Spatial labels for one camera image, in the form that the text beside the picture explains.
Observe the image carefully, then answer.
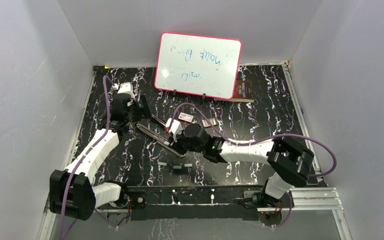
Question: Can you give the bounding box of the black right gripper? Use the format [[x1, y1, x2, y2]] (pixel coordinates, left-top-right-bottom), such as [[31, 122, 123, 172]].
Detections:
[[168, 129, 205, 156]]

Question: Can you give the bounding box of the red white staple box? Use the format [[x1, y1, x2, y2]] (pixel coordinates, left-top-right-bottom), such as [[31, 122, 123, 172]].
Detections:
[[178, 112, 194, 123]]

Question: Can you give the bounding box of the cardboard staple box tray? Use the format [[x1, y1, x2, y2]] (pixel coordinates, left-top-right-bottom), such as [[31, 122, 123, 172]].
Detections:
[[201, 117, 219, 128]]

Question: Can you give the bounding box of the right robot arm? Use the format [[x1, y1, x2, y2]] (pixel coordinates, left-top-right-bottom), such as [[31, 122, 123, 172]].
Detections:
[[166, 123, 314, 208]]

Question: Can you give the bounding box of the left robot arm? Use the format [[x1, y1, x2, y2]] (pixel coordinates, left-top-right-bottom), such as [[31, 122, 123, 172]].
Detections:
[[49, 93, 151, 221]]

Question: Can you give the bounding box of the pink framed whiteboard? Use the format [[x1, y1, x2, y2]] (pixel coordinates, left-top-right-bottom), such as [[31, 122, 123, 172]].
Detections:
[[154, 31, 243, 100]]

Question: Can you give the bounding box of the brown Three Days book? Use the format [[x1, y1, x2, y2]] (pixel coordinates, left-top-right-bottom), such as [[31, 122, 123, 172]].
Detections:
[[231, 80, 255, 103]]

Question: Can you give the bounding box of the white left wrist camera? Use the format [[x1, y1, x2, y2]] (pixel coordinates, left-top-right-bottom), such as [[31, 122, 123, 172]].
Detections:
[[117, 82, 135, 99]]

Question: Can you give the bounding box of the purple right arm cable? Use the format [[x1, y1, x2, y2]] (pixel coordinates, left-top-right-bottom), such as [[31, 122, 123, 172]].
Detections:
[[170, 102, 338, 229]]

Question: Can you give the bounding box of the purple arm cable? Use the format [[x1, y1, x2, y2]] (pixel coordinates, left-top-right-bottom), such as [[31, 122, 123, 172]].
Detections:
[[170, 102, 338, 229], [58, 75, 120, 240]]

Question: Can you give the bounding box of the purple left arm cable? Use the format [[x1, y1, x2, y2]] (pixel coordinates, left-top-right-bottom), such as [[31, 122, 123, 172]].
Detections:
[[58, 75, 120, 240]]

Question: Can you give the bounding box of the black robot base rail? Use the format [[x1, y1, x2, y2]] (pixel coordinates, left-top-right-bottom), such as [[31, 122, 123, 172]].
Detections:
[[99, 185, 294, 222]]

